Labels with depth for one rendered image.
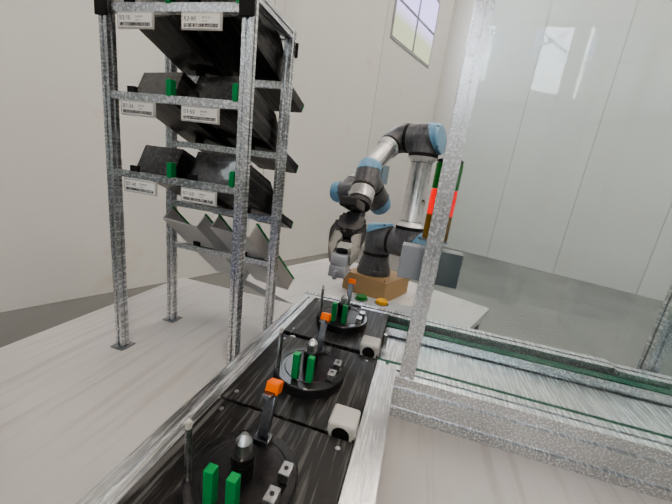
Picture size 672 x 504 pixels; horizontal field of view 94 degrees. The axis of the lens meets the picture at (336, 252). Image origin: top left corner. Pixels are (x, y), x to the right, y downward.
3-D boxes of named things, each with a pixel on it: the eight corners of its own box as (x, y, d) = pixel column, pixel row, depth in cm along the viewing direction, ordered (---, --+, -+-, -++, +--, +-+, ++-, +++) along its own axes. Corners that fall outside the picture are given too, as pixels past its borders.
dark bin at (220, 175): (256, 221, 98) (263, 199, 99) (291, 229, 93) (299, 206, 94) (186, 180, 72) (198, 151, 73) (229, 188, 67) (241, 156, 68)
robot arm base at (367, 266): (370, 266, 154) (373, 246, 152) (396, 275, 143) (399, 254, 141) (349, 269, 143) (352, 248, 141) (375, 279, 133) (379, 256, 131)
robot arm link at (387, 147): (388, 118, 134) (323, 184, 110) (412, 117, 127) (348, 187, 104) (393, 143, 141) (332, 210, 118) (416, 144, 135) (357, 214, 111)
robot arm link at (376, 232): (371, 247, 149) (376, 219, 146) (397, 253, 142) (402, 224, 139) (357, 249, 140) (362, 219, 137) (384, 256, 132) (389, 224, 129)
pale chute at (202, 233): (215, 270, 108) (223, 260, 110) (245, 280, 103) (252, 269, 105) (161, 218, 85) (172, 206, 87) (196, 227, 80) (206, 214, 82)
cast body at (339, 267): (334, 269, 88) (337, 245, 87) (349, 272, 87) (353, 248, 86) (325, 277, 80) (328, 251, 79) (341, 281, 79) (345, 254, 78)
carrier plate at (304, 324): (314, 302, 101) (315, 296, 101) (388, 320, 96) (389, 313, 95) (282, 337, 79) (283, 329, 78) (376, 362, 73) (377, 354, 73)
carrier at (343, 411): (279, 340, 78) (284, 293, 74) (375, 366, 72) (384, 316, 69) (219, 405, 55) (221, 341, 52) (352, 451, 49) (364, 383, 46)
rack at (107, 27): (171, 314, 100) (170, 30, 81) (275, 343, 92) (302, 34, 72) (109, 347, 81) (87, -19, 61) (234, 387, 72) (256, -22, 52)
